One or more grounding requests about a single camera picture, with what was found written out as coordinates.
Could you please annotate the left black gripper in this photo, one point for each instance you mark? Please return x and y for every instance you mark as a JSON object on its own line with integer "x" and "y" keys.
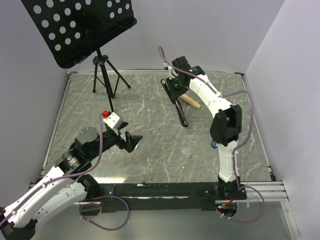
{"x": 131, "y": 140}

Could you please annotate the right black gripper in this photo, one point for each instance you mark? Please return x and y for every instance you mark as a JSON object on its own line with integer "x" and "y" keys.
{"x": 176, "y": 94}

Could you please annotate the black stapler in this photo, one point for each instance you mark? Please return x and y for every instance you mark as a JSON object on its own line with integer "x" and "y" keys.
{"x": 176, "y": 102}

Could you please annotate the grey staple strip block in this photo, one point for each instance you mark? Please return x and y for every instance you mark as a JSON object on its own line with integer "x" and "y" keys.
{"x": 186, "y": 152}

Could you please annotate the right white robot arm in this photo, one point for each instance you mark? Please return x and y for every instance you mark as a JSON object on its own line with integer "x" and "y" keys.
{"x": 227, "y": 118}

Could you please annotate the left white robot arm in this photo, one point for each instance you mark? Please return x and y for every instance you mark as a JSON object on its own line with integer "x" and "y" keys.
{"x": 66, "y": 183}

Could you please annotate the beige toy microphone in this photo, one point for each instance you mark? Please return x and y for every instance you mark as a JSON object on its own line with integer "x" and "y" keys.
{"x": 190, "y": 101}

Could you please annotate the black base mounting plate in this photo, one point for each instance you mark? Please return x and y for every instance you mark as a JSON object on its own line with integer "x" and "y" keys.
{"x": 162, "y": 196}

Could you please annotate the black perforated music stand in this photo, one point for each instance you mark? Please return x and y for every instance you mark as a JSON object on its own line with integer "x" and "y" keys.
{"x": 75, "y": 29}

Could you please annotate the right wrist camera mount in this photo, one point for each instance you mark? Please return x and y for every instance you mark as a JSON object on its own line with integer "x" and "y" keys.
{"x": 171, "y": 72}

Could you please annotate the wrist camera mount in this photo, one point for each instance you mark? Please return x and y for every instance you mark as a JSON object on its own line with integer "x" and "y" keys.
{"x": 112, "y": 120}
{"x": 171, "y": 72}

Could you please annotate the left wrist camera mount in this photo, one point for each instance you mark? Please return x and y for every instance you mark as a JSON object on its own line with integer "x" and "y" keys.
{"x": 112, "y": 120}

